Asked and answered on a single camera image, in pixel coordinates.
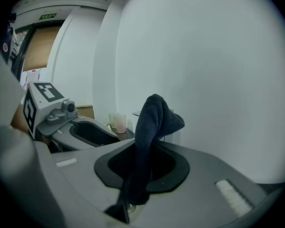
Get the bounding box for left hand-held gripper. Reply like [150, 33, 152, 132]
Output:
[22, 81, 121, 152]

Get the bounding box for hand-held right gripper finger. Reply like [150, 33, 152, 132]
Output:
[104, 189, 131, 224]

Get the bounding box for dark navy cloth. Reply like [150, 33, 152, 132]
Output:
[120, 93, 186, 206]

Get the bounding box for red and white striped notice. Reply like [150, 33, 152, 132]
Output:
[20, 67, 48, 89]

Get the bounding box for brown cardboard box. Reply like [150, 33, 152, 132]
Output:
[75, 105, 95, 120]

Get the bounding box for translucent white plastic cup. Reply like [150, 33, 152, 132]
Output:
[108, 113, 121, 129]

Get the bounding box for translucent pink plastic cup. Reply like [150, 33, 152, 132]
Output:
[113, 114, 127, 134]

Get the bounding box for dark small table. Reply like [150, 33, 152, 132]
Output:
[104, 123, 136, 143]

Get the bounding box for dark navy garment with badge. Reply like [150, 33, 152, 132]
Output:
[0, 12, 18, 65]

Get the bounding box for green exit sign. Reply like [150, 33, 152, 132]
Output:
[38, 13, 58, 21]

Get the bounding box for dark door frame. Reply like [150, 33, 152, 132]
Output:
[11, 19, 67, 82]

